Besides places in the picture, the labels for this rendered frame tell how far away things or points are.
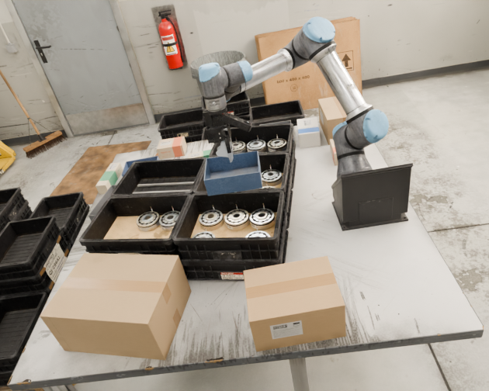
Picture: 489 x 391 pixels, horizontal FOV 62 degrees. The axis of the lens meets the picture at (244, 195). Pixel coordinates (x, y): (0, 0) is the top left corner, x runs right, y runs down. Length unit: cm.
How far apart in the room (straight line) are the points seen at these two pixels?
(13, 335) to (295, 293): 167
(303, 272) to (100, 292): 70
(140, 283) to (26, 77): 399
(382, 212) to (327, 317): 61
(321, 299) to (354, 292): 25
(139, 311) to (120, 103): 376
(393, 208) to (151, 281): 101
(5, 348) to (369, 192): 195
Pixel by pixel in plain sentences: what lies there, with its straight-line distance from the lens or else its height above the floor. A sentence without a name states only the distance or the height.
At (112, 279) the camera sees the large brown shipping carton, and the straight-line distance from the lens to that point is 155.
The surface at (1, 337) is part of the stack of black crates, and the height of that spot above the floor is 27.
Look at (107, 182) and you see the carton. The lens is 242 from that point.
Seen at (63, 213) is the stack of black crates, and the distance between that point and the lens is 308.
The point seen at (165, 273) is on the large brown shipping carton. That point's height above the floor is 90.
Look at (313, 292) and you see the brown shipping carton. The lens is 135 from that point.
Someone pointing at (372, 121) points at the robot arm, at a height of 116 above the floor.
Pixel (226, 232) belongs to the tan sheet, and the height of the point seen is 83.
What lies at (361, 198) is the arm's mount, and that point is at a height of 86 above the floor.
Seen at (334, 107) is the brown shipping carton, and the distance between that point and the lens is 247.
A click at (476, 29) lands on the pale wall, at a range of 520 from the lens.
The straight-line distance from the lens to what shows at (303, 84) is 451.
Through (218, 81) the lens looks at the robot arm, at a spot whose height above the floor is 143.
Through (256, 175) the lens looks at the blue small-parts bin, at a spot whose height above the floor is 113.
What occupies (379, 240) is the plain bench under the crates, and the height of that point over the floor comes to 70.
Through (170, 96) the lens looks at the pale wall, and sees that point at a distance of 482.
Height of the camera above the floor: 189
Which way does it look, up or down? 35 degrees down
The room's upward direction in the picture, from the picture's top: 11 degrees counter-clockwise
